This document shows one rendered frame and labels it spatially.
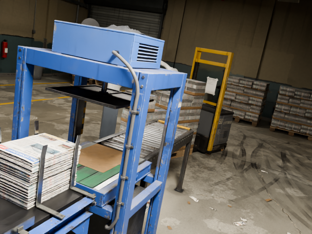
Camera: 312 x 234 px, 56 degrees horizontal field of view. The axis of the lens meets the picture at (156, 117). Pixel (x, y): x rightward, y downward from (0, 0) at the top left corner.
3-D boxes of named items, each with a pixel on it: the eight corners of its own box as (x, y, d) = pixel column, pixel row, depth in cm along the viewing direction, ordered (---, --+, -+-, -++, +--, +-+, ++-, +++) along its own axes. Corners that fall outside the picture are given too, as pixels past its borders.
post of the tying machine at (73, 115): (64, 213, 287) (82, 52, 253) (71, 217, 283) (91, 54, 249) (57, 217, 279) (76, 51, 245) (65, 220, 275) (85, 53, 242)
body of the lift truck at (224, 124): (182, 142, 589) (190, 103, 571) (198, 139, 629) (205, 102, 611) (211, 154, 544) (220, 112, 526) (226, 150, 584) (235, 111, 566)
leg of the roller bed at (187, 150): (177, 188, 383) (187, 139, 368) (181, 190, 381) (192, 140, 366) (176, 190, 378) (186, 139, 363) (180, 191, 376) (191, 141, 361)
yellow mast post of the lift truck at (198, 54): (177, 137, 578) (195, 47, 540) (180, 137, 585) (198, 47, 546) (181, 139, 572) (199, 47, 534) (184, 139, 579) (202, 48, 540)
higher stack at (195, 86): (165, 148, 529) (178, 77, 501) (175, 146, 551) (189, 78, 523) (181, 156, 504) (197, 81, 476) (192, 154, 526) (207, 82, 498)
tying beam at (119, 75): (81, 63, 254) (83, 52, 252) (184, 86, 220) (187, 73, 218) (16, 61, 193) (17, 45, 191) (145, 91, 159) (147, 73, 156)
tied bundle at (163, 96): (150, 104, 469) (152, 90, 464) (163, 104, 490) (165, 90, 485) (167, 110, 444) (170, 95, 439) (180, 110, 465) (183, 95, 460)
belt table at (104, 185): (86, 150, 266) (87, 139, 264) (150, 172, 243) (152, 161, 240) (23, 174, 203) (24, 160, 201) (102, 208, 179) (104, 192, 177)
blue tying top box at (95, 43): (92, 55, 236) (95, 29, 231) (160, 68, 214) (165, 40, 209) (50, 50, 195) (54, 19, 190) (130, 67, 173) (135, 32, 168)
